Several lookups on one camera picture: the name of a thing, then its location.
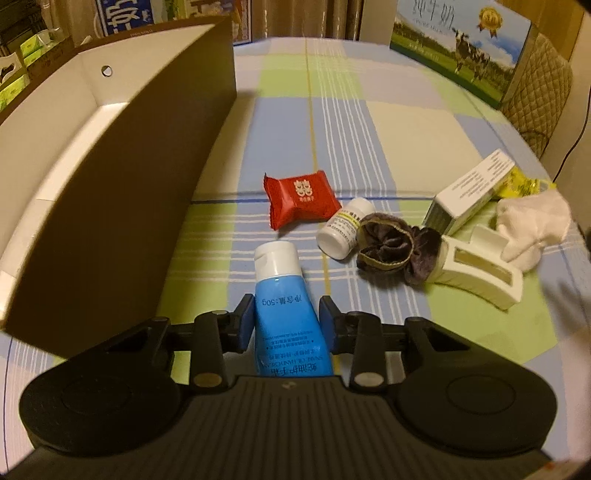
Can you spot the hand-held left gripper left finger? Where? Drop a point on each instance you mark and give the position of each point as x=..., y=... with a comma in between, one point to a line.
x=245, y=323

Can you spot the white printed carton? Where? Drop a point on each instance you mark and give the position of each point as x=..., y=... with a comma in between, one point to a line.
x=466, y=189

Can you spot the blue hand cream tube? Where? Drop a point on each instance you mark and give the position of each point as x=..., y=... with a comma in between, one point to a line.
x=286, y=314

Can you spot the plaid tablecloth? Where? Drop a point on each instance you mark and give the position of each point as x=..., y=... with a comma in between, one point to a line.
x=369, y=129

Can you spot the white hair claw clip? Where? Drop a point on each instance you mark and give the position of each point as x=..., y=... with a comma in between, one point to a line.
x=482, y=242

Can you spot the yellow snack packet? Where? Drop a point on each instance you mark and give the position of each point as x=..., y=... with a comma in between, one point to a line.
x=521, y=184

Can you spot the cardboard box with green packs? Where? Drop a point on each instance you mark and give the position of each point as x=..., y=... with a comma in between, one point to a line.
x=39, y=46

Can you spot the red snack packet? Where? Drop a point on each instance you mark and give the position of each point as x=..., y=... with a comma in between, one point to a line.
x=300, y=196

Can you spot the cow print milk box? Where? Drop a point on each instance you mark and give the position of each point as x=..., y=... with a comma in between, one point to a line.
x=443, y=55

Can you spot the dark brown velvet scrunchie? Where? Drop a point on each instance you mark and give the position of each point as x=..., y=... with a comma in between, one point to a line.
x=388, y=244

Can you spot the white cloth glove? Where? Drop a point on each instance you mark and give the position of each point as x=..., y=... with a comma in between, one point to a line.
x=531, y=221

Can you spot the beige quilted chair back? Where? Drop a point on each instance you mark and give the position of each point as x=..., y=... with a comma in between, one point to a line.
x=540, y=87

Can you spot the white pill bottle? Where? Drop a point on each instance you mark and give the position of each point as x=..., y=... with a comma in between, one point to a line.
x=341, y=230

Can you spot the patterned beige curtain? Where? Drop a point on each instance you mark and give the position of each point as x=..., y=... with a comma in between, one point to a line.
x=300, y=18

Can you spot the brown cardboard box white inside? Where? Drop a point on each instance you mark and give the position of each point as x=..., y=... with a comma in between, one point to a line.
x=115, y=184

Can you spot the blue milk carton box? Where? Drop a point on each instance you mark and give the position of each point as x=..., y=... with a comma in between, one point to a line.
x=124, y=16

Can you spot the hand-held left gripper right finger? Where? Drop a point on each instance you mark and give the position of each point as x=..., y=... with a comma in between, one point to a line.
x=326, y=325

